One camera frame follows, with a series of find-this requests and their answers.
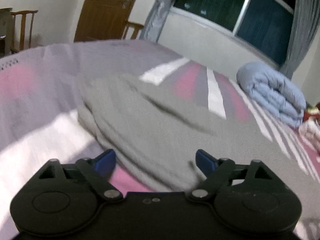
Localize grey pants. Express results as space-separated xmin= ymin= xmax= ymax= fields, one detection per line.
xmin=78 ymin=74 xmax=319 ymax=218

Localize striped pink grey bedsheet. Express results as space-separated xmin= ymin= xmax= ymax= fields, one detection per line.
xmin=1 ymin=40 xmax=319 ymax=239

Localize folded light blue quilt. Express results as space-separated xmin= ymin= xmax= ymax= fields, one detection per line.
xmin=236 ymin=62 xmax=306 ymax=128

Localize folded white red blanket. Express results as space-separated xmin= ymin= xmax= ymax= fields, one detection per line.
xmin=298 ymin=102 xmax=320 ymax=152

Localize wooden chair by door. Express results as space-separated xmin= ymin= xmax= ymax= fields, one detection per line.
xmin=121 ymin=21 xmax=144 ymax=40

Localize wooden chair by cabinet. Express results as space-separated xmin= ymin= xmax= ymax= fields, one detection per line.
xmin=10 ymin=10 xmax=38 ymax=54

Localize wooden cabinet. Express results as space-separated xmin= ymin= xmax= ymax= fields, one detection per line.
xmin=0 ymin=8 xmax=12 ymax=57

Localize brown wooden door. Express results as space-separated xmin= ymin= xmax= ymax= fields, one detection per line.
xmin=74 ymin=0 xmax=136 ymax=42

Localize grey curtain far side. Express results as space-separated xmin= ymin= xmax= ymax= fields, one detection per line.
xmin=279 ymin=0 xmax=319 ymax=79

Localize grey curtain near door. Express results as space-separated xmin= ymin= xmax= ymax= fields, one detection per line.
xmin=139 ymin=0 xmax=175 ymax=42

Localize window with white frame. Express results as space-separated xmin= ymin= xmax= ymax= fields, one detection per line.
xmin=174 ymin=0 xmax=296 ymax=66

